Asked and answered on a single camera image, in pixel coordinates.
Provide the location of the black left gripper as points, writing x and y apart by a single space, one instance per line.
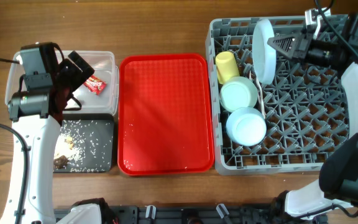
68 66

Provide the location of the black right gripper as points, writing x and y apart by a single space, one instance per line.
294 48

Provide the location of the light blue plate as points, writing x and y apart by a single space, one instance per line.
263 56

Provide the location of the red snack wrapper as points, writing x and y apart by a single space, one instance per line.
95 85

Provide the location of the white plastic fork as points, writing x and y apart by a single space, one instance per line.
260 98

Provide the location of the yellow plastic cup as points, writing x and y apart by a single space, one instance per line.
226 66

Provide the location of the green bowl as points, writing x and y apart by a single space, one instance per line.
238 92

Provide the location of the rice and food scraps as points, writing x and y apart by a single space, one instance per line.
70 149

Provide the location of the light blue bowl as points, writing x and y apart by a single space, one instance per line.
246 126

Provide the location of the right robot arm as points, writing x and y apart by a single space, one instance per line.
337 185

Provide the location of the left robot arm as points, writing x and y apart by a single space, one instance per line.
36 112

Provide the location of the clear plastic waste bin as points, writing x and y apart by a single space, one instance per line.
104 65

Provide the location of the grey dishwasher rack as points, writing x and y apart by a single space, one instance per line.
306 109

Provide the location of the black food waste tray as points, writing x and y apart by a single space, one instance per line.
95 143

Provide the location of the red serving tray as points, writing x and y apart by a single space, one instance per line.
165 121

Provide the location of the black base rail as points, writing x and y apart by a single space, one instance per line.
258 213

